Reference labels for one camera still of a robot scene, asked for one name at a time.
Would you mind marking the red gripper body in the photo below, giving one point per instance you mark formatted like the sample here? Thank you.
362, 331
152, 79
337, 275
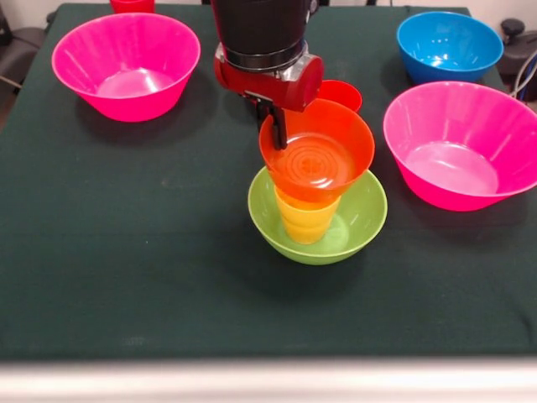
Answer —
272, 86

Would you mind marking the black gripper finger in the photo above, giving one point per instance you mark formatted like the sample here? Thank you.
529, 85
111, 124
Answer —
262, 113
279, 128

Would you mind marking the orange bowl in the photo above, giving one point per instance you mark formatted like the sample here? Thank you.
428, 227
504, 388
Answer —
319, 155

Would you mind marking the yellow cup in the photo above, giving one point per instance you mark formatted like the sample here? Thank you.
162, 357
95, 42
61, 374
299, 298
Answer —
306, 222

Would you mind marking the green bowl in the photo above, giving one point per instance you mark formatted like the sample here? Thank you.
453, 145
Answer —
361, 218

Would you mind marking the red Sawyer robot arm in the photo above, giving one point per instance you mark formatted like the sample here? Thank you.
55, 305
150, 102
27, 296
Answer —
262, 29

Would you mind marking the red cup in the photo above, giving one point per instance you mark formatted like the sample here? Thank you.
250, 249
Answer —
342, 94

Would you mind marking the large pink bowl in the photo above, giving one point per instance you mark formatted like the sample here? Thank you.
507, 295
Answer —
126, 71
457, 159

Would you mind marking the crimson cup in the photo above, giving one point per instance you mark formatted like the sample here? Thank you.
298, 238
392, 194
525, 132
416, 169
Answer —
132, 5

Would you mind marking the blue bowl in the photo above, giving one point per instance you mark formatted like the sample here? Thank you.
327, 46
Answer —
449, 50

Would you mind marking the dark green tablecloth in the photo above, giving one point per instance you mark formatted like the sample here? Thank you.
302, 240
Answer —
126, 273

